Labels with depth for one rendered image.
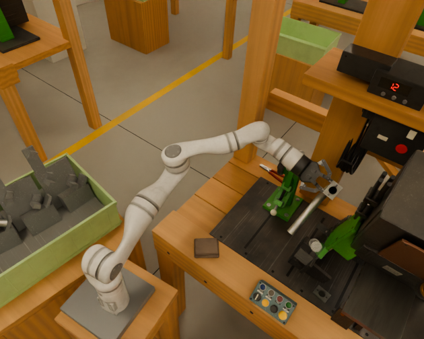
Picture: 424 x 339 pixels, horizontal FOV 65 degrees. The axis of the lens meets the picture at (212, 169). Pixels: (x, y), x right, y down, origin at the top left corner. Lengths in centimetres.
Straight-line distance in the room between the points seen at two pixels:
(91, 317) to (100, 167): 186
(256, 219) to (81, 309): 77
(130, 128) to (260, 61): 216
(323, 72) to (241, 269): 78
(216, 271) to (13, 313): 78
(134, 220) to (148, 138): 219
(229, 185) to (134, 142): 171
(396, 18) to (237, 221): 93
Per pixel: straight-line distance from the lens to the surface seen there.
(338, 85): 116
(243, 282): 134
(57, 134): 346
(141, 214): 108
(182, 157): 114
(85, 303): 137
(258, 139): 118
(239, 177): 166
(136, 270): 142
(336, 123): 136
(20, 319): 155
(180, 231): 144
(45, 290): 155
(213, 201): 156
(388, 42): 120
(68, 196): 161
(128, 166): 297
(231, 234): 144
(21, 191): 162
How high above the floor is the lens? 211
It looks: 47 degrees down
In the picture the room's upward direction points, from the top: 3 degrees clockwise
